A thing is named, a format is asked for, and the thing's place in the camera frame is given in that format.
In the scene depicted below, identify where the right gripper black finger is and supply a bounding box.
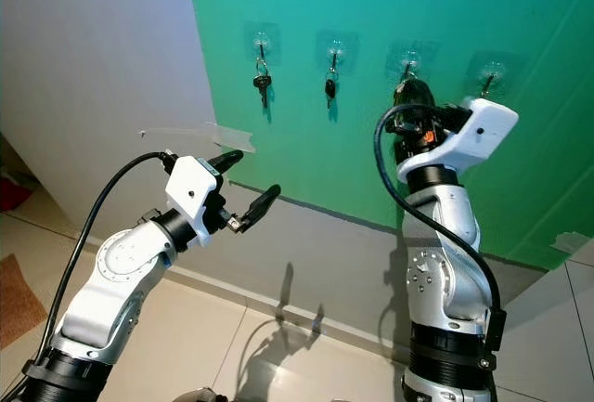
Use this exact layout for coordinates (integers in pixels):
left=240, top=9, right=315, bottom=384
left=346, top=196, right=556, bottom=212
left=395, top=77, right=435, bottom=110

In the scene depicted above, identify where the clear adhesive hook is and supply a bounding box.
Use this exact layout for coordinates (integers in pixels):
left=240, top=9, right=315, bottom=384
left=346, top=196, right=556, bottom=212
left=388, top=42, right=433, bottom=78
left=244, top=21, right=281, bottom=59
left=317, top=31, right=358, bottom=69
left=466, top=52, right=513, bottom=97

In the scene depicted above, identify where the large green backdrop sheet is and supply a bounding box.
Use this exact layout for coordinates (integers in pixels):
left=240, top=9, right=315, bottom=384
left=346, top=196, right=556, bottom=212
left=184, top=0, right=594, bottom=268

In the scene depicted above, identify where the small black headed key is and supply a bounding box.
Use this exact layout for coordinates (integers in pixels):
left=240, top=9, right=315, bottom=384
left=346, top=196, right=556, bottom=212
left=325, top=66, right=339, bottom=109

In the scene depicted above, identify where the red cloth item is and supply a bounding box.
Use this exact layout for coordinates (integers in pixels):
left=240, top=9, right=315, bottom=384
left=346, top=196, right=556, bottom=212
left=0, top=176, right=33, bottom=213

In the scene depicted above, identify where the clear tape strip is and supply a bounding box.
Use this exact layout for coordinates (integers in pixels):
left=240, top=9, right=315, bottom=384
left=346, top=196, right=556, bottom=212
left=552, top=230, right=593, bottom=254

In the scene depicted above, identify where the brown floor rug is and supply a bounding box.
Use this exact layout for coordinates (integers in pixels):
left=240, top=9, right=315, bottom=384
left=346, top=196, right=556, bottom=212
left=0, top=253, right=27, bottom=347

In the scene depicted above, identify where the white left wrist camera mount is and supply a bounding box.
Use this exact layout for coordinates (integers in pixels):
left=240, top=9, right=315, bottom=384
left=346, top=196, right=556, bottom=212
left=160, top=154, right=224, bottom=227

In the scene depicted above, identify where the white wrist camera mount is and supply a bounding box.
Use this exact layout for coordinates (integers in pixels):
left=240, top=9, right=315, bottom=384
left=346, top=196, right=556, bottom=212
left=397, top=97, right=519, bottom=183
left=160, top=154, right=224, bottom=227

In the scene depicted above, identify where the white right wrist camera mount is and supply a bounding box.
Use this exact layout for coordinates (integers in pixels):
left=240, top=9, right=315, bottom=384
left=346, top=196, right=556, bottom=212
left=397, top=97, right=519, bottom=183

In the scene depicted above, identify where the black key with silver ring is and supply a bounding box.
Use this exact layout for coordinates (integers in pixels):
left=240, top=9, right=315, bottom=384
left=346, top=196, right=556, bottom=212
left=252, top=58, right=273, bottom=109

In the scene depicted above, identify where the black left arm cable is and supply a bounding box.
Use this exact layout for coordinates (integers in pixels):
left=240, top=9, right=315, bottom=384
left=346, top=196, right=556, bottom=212
left=2, top=149, right=177, bottom=402

